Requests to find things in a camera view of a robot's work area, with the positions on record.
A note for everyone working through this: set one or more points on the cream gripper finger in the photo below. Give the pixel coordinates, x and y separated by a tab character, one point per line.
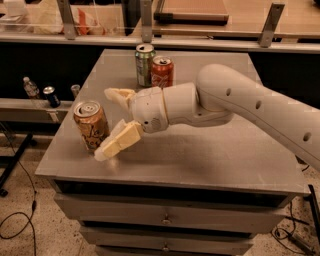
121	137
120	96

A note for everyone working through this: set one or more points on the white rounded gripper body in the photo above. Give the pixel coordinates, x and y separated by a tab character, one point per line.
147	108

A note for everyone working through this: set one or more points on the orange patterned soda can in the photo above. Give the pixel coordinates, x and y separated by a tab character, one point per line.
92	123

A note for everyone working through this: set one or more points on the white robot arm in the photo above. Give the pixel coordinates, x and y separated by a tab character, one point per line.
218	93

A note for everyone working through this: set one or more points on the red Coca-Cola can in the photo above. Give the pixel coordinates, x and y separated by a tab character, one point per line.
162	72

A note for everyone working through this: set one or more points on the green soda can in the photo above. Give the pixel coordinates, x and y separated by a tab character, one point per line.
144	55

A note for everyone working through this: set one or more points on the silver can on shelf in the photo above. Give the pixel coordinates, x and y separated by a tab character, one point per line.
75	89

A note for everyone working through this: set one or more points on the dark blue soda can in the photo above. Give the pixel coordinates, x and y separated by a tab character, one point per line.
50	94

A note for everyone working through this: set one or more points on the orange white bag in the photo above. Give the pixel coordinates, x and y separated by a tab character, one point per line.
85	23

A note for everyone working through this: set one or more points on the clear plastic water bottle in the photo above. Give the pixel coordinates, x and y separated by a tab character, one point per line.
31	88

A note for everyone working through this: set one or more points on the grey side shelf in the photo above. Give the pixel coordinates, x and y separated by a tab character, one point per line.
32	111

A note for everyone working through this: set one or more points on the flat brown black board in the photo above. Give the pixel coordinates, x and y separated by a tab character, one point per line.
191	12

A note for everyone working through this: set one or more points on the grey metal drawer cabinet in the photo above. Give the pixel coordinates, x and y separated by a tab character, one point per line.
234	164

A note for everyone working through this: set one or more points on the lower grey drawer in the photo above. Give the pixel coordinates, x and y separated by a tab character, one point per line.
165	242

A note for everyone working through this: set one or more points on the grey drawer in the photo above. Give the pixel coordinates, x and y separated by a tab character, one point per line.
143	211
165	242

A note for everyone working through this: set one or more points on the black stand leg left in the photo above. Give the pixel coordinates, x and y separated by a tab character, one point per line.
7	163

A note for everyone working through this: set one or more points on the top grey drawer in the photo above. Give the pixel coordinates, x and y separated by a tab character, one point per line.
143	211

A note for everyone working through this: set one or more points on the middle metal bracket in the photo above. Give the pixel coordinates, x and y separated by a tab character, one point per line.
146	20

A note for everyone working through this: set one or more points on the metal bracket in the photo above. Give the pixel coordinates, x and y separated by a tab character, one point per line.
270	25
65	10
146	20

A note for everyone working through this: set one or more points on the left metal bracket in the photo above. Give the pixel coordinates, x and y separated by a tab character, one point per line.
65	10

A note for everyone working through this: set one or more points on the right metal bracket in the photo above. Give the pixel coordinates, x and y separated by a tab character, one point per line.
270	25

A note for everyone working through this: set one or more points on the long grey metal rail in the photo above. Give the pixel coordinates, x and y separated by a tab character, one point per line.
163	43

